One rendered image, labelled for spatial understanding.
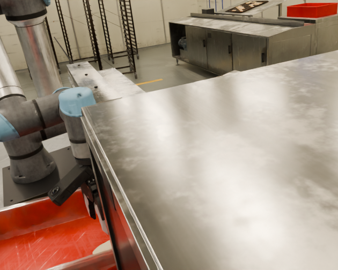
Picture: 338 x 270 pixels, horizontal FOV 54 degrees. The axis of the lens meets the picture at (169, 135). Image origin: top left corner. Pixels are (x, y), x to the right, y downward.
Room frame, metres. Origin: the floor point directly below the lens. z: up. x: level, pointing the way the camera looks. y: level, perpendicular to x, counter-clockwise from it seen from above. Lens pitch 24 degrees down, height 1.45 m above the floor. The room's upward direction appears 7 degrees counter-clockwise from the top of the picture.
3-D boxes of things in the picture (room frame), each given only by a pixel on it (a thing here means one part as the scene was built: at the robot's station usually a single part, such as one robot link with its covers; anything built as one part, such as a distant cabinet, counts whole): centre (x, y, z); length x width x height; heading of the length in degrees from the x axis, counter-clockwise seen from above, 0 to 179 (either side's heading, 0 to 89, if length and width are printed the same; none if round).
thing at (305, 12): (4.45, -2.00, 0.94); 0.51 x 0.36 x 0.13; 22
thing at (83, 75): (2.32, 0.51, 0.89); 1.25 x 0.18 x 0.09; 18
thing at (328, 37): (4.45, -2.00, 0.44); 0.70 x 0.55 x 0.87; 18
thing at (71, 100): (0.72, 0.19, 1.21); 0.09 x 0.08 x 0.11; 26
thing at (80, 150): (0.72, 0.19, 1.13); 0.08 x 0.08 x 0.05
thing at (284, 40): (5.27, -1.30, 0.51); 3.00 x 1.26 x 1.03; 18
